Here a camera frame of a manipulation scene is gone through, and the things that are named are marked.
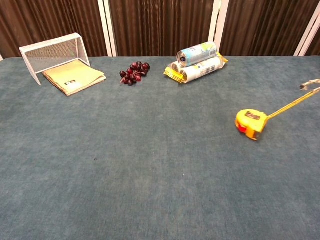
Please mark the tan spiral notebook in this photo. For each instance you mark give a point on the tan spiral notebook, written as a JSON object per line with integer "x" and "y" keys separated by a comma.
{"x": 75, "y": 77}

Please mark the blue table mat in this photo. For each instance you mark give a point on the blue table mat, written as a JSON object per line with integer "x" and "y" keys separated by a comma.
{"x": 140, "y": 155}

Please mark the yellow pack of rolls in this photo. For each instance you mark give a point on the yellow pack of rolls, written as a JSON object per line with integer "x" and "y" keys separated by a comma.
{"x": 200, "y": 71}

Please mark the brown ribbed partition panel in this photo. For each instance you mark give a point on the brown ribbed partition panel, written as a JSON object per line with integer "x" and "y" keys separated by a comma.
{"x": 315, "y": 47}
{"x": 50, "y": 20}
{"x": 265, "y": 25}
{"x": 162, "y": 25}

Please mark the yellow tape measure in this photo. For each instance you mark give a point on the yellow tape measure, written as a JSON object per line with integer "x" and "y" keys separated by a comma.
{"x": 250, "y": 121}

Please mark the white mesh desk shelf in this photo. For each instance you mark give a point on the white mesh desk shelf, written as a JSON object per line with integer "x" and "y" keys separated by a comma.
{"x": 50, "y": 52}

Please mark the dark red grape bunch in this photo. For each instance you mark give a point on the dark red grape bunch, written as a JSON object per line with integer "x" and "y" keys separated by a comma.
{"x": 135, "y": 72}

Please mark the light blue printed can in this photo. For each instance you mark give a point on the light blue printed can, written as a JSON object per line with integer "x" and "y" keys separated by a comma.
{"x": 197, "y": 53}

